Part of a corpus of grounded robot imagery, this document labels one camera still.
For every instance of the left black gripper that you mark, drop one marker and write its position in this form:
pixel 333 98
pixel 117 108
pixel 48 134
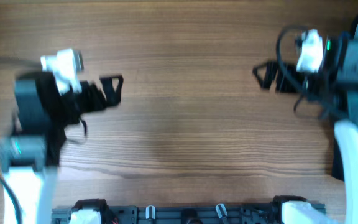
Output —
pixel 92 94

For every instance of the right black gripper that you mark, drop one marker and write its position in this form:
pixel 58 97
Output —
pixel 271 69

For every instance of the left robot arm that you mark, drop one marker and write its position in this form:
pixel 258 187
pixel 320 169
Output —
pixel 30 154

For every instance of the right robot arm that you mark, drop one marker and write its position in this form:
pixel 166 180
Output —
pixel 326 73

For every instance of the black garment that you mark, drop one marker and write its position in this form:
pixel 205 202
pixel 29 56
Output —
pixel 337 168

